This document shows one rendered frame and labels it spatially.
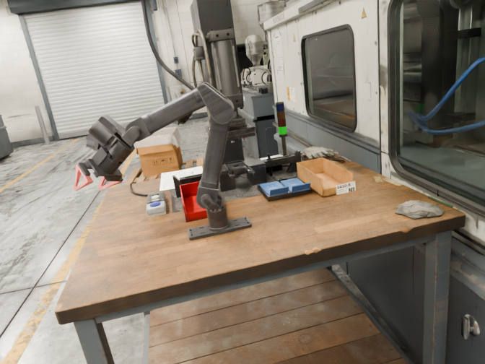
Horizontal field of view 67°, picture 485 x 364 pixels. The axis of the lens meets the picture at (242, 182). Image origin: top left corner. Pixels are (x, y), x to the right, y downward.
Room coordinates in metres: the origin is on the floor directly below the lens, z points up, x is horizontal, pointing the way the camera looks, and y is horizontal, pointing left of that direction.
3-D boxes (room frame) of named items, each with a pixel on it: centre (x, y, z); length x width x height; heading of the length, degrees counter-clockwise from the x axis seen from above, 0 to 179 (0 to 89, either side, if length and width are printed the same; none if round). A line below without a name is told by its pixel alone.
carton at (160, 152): (4.87, 1.04, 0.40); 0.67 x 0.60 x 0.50; 2
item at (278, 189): (1.30, -0.11, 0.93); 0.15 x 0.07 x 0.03; 10
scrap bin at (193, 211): (1.28, 0.17, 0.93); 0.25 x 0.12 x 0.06; 10
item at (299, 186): (1.30, -0.20, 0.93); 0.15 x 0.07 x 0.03; 9
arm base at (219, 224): (1.06, 0.09, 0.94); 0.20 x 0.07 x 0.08; 100
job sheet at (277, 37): (3.11, -0.43, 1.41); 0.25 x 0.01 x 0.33; 6
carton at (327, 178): (1.33, -0.32, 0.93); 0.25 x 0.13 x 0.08; 10
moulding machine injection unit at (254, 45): (5.86, -0.67, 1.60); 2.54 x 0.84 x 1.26; 6
